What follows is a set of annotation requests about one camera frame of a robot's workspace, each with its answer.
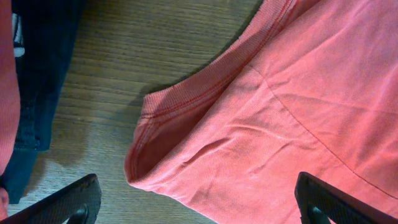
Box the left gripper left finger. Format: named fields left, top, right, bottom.
left=1, top=174, right=101, bottom=224

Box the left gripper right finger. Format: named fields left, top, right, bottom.
left=294, top=172, right=397, bottom=224

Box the salmon red t-shirt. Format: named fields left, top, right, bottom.
left=124, top=0, right=397, bottom=223

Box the folded red soccer shirt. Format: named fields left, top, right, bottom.
left=0, top=0, right=25, bottom=220

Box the folded navy blue garment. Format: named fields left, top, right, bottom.
left=1, top=0, right=85, bottom=204

